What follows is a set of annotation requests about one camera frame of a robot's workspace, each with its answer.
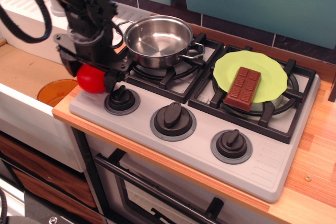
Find brown chocolate bar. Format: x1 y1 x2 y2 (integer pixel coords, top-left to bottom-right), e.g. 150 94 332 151
223 67 261 112

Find white toy sink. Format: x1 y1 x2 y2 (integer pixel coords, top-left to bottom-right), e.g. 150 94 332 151
0 0 153 173

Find stainless steel pot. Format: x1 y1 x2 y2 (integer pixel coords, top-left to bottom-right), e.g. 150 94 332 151
117 15 205 69

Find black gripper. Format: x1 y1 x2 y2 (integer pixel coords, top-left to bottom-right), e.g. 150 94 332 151
54 29 131 93

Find black braided foreground cable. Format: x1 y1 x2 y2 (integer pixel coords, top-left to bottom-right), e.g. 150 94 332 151
0 188 7 224

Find black right burner grate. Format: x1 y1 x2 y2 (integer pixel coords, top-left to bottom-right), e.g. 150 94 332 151
188 45 319 144

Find black middle stove knob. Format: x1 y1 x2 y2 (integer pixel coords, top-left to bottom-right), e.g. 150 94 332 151
150 102 197 142

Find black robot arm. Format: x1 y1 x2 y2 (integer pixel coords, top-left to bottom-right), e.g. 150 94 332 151
1 0 130 93

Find toy oven door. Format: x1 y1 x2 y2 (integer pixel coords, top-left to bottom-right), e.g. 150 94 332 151
86 135 273 223

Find light green plate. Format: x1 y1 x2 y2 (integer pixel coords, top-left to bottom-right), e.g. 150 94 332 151
213 50 288 103

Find red toy apple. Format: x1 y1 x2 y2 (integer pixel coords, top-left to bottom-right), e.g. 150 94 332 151
77 65 106 93

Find black burner grate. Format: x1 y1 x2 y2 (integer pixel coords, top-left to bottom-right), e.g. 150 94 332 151
188 45 319 144
126 33 224 103

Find grey toy faucet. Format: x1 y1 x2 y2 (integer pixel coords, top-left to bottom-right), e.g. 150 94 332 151
50 0 66 17

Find black left stove knob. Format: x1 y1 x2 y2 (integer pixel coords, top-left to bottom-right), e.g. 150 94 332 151
104 85 140 116

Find black right stove knob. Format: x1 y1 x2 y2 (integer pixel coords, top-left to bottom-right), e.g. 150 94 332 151
211 129 253 165

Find wooden drawer fronts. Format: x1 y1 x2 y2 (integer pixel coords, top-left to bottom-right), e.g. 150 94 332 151
1 132 104 223

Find black stove knob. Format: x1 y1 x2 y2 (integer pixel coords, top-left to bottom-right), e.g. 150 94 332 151
150 102 197 142
211 129 253 165
104 85 140 116

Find grey toy stove top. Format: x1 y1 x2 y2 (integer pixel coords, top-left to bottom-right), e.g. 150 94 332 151
69 77 313 202

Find black oven door handle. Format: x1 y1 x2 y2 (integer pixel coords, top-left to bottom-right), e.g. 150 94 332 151
94 149 224 223

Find black left burner grate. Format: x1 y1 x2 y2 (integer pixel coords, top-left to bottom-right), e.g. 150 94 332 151
126 33 224 103

